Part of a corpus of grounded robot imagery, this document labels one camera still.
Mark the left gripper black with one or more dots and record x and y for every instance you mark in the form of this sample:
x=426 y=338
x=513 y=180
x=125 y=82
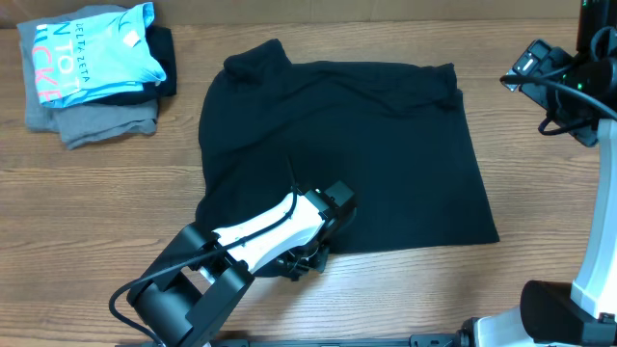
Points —
x=318 y=260

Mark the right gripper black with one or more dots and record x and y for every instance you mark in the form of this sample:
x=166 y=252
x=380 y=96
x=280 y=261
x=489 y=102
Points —
x=545 y=78

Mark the black t-shirt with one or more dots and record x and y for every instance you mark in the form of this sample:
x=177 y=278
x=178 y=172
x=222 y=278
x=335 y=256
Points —
x=395 y=134

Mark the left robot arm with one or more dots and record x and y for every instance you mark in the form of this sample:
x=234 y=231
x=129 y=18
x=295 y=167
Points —
x=193 y=286

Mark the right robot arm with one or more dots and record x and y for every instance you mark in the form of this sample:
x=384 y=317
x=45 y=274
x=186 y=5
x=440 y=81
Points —
x=578 y=94

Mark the black folded garment in stack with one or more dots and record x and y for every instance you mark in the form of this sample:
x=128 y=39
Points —
x=161 y=48

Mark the grey folded garment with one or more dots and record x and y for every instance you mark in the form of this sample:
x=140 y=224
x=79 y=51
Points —
x=80 y=124

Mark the light blue printed t-shirt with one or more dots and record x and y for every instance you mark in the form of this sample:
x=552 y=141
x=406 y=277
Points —
x=89 y=58

